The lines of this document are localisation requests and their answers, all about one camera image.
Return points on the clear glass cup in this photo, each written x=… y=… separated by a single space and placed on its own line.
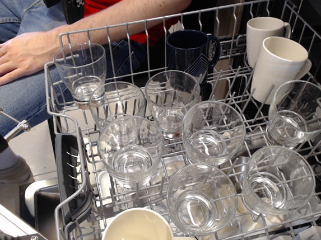
x=170 y=94
x=201 y=199
x=131 y=148
x=82 y=68
x=212 y=133
x=294 y=114
x=277 y=180

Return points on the person's bare forearm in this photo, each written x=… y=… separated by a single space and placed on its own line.
x=123 y=12

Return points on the clear glass cup second row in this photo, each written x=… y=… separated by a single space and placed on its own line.
x=116 y=99

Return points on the person's bare hand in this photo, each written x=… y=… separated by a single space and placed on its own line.
x=26 y=54

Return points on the dark blue ceramic mug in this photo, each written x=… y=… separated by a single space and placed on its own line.
x=193 y=52

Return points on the grey shoe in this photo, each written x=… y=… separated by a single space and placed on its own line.
x=18 y=173

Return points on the white mug rear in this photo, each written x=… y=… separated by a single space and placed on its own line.
x=257 y=29

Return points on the white mug front tilted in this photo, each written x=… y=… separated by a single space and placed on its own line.
x=279 y=60

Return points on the cream mug bottom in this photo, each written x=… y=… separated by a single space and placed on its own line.
x=140 y=224

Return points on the dark grey rack handle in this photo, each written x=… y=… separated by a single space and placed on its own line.
x=74 y=201

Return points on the grey wire dishwasher rack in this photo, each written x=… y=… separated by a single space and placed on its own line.
x=229 y=82

